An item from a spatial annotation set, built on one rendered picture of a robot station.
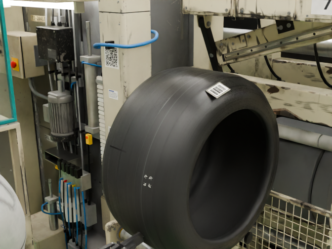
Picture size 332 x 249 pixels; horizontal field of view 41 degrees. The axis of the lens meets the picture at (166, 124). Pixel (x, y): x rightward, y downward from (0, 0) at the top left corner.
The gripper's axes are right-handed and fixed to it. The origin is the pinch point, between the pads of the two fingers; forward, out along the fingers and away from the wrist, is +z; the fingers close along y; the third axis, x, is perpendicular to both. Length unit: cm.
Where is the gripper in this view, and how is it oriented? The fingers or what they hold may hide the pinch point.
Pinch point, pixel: (132, 242)
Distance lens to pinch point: 132.0
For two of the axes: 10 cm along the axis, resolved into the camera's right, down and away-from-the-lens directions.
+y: -7.1, -2.0, 6.8
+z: 7.0, -3.5, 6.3
